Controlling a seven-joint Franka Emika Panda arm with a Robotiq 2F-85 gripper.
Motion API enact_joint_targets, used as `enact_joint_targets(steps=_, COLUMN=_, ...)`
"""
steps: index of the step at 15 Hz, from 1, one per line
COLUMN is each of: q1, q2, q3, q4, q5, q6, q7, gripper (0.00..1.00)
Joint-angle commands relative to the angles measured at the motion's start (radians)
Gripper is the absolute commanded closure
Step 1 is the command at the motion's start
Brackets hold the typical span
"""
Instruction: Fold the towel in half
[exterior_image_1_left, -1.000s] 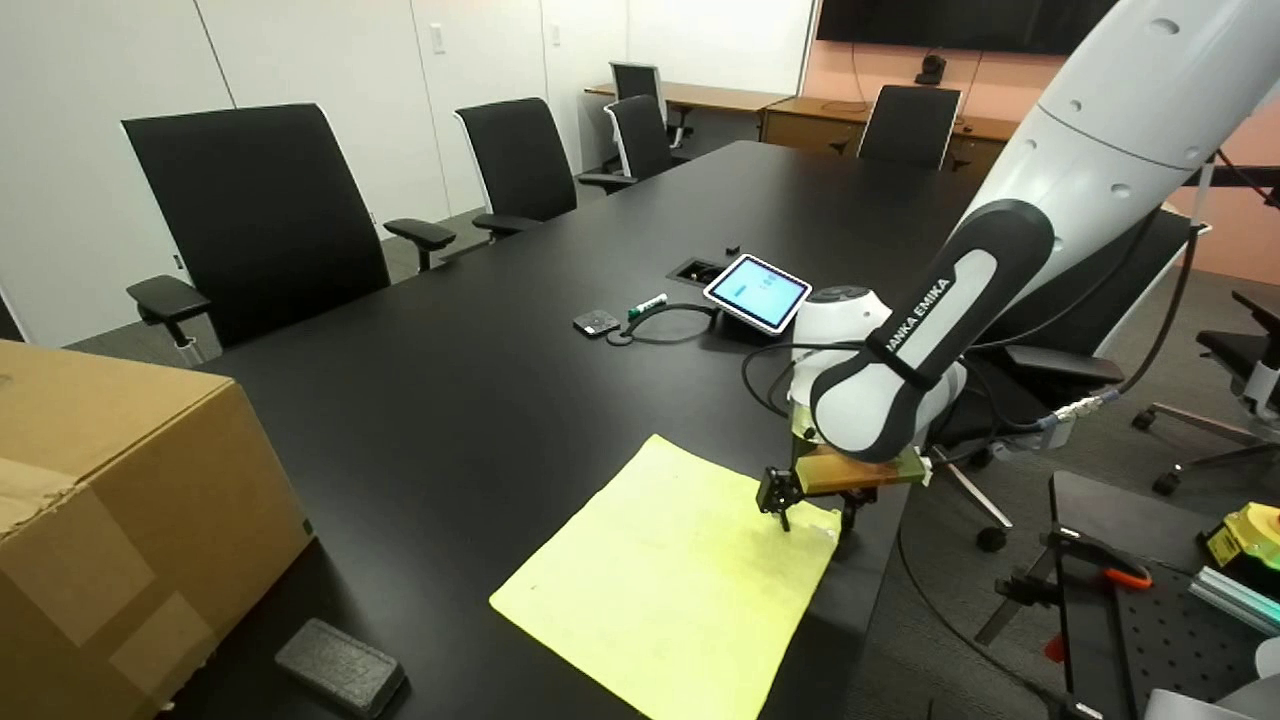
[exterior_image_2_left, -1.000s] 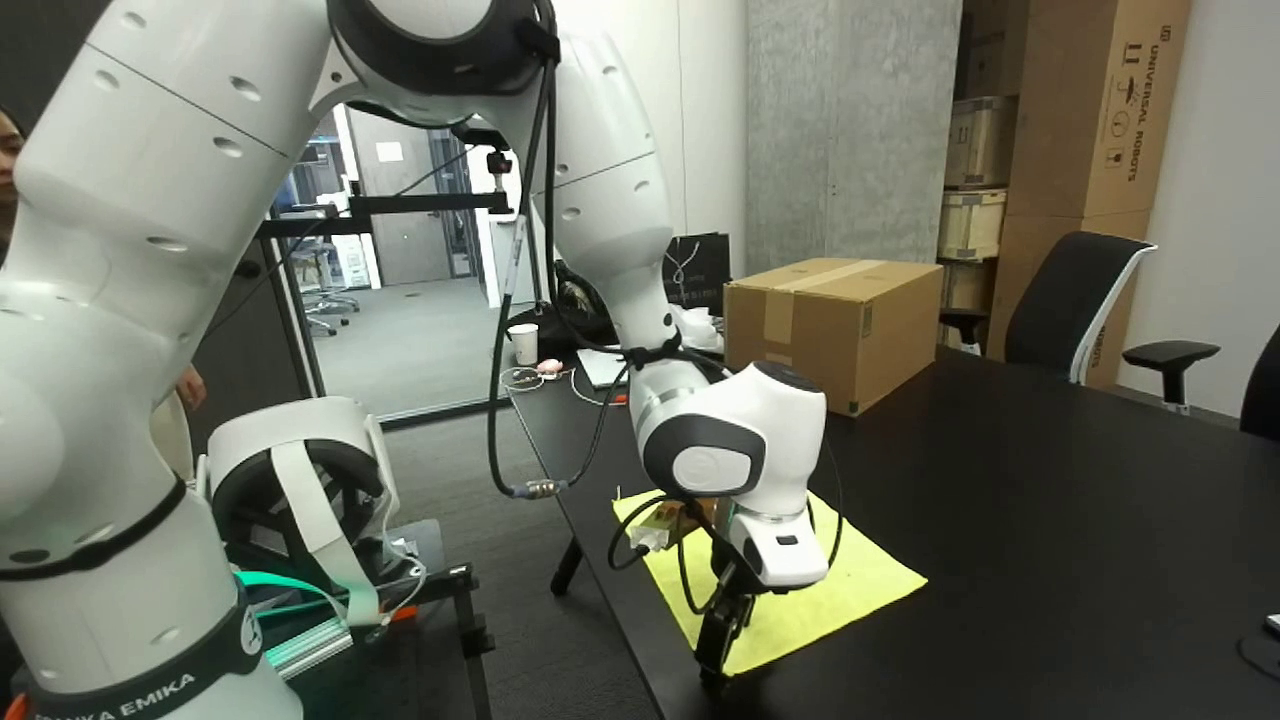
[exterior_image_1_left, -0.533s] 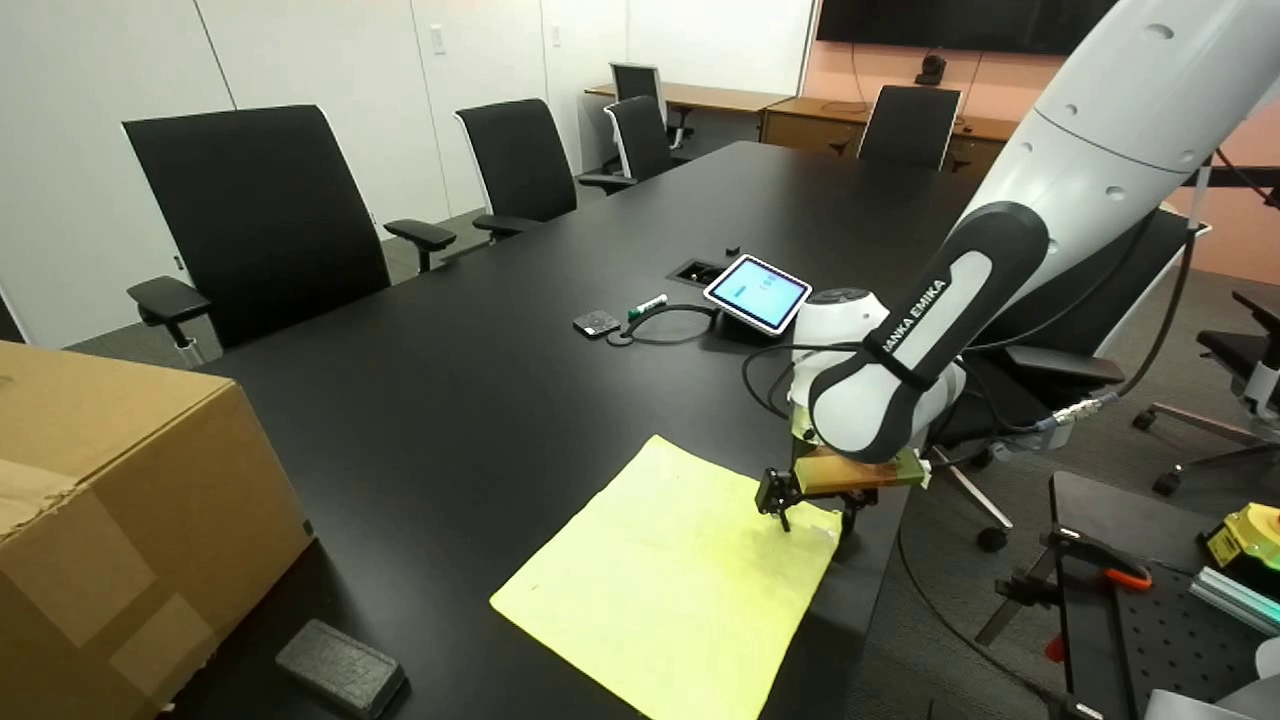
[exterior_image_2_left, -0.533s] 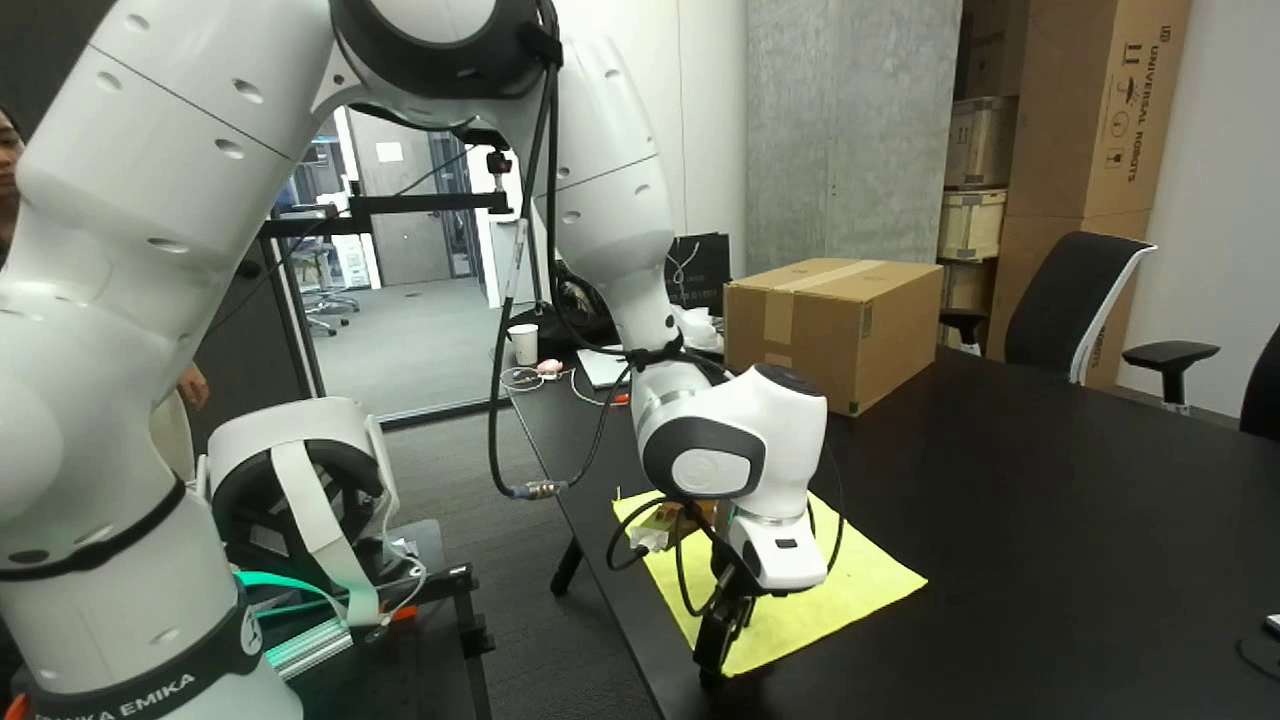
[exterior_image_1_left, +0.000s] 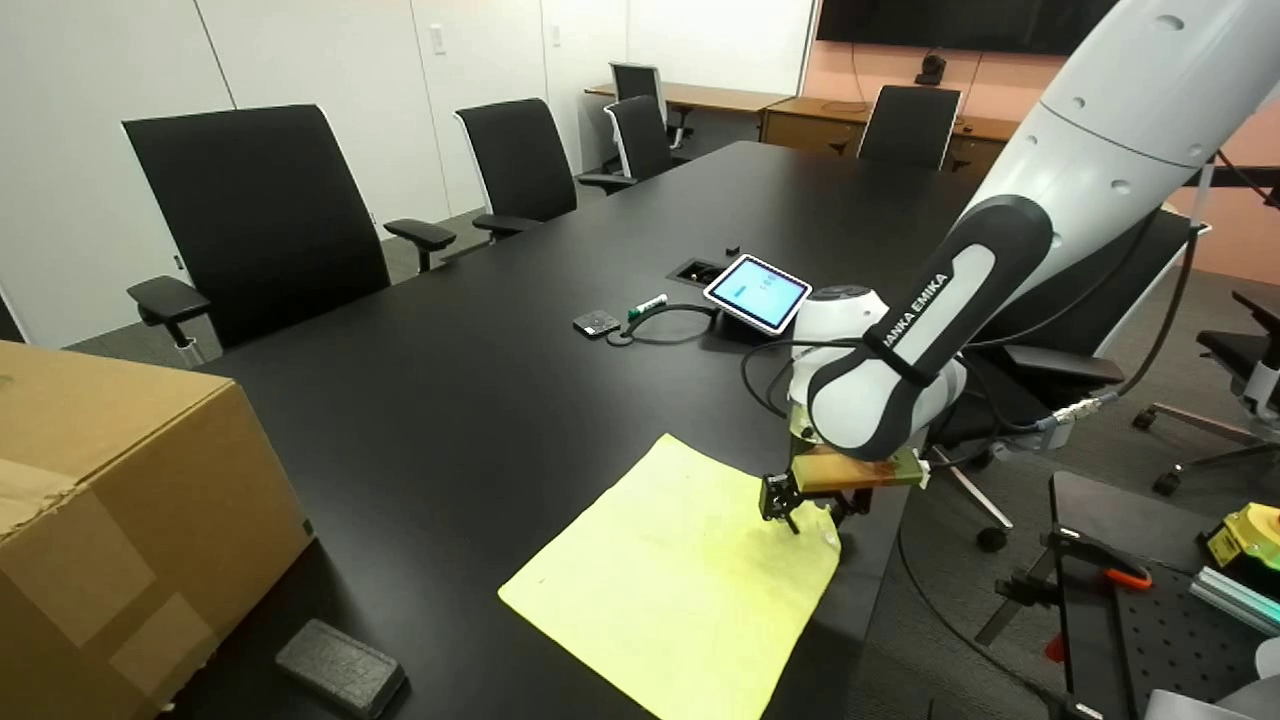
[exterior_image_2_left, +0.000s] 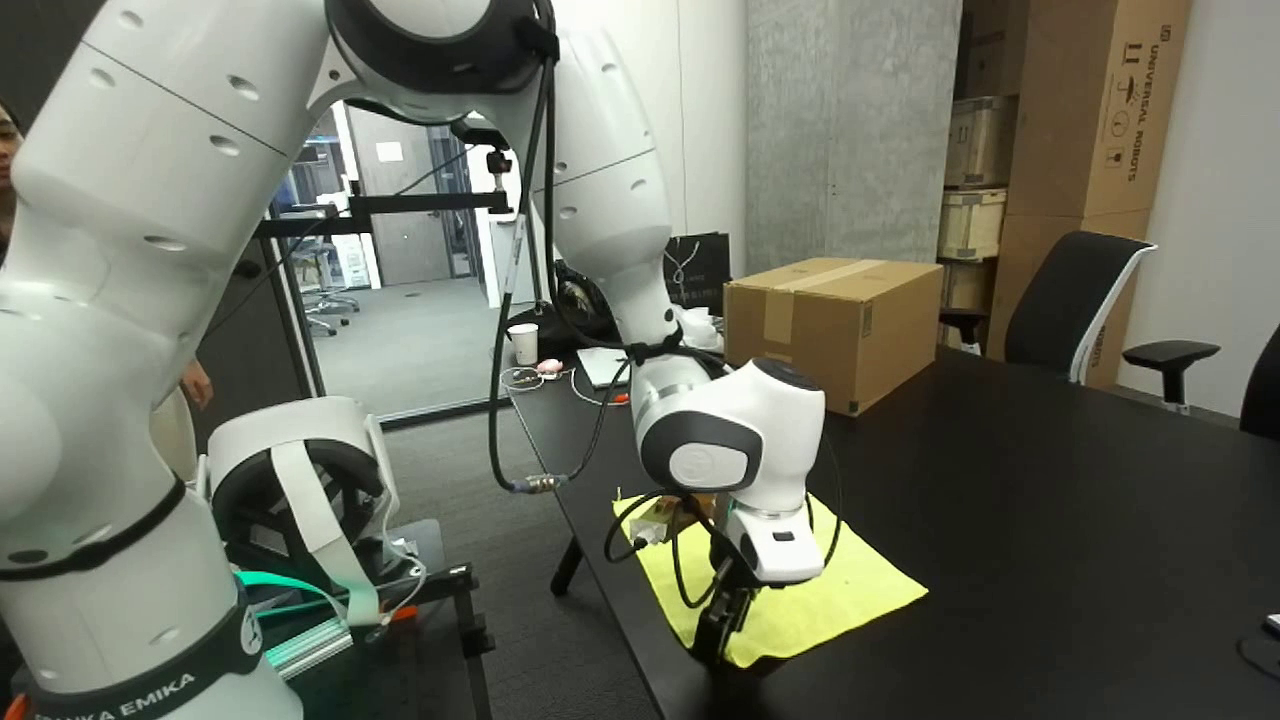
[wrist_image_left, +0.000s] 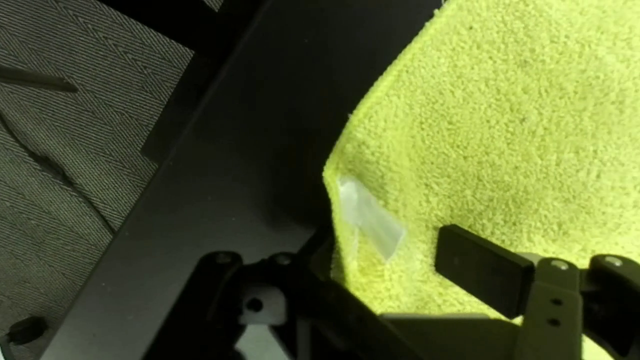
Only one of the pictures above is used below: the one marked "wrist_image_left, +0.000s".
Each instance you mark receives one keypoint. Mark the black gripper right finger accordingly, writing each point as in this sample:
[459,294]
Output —
[487,267]

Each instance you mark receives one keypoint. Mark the yellow towel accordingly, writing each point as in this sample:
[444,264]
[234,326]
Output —
[507,132]

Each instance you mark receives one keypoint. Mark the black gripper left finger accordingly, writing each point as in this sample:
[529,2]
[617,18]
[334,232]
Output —
[281,313]

